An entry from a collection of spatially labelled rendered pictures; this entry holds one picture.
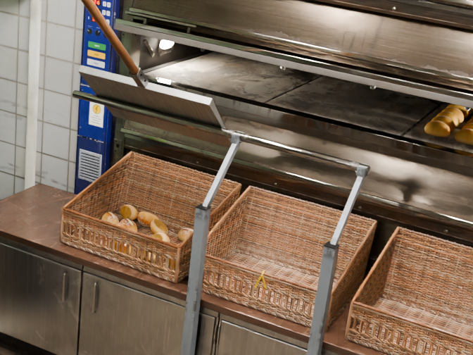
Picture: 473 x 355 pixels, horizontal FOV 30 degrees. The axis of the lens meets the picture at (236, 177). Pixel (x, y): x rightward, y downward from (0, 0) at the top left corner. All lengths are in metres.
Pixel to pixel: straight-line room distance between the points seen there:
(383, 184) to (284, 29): 0.71
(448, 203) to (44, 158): 1.87
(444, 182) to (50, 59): 1.81
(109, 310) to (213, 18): 1.22
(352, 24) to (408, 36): 0.22
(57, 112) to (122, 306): 1.05
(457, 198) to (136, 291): 1.25
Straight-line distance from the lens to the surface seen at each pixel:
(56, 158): 4.14
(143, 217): 3.74
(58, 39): 4.00
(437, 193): 3.38
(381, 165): 3.43
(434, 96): 3.14
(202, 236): 3.10
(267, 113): 3.53
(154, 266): 3.37
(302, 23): 3.41
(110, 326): 3.55
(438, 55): 3.26
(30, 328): 3.81
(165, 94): 3.16
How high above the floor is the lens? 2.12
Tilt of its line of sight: 20 degrees down
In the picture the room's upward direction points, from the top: 7 degrees clockwise
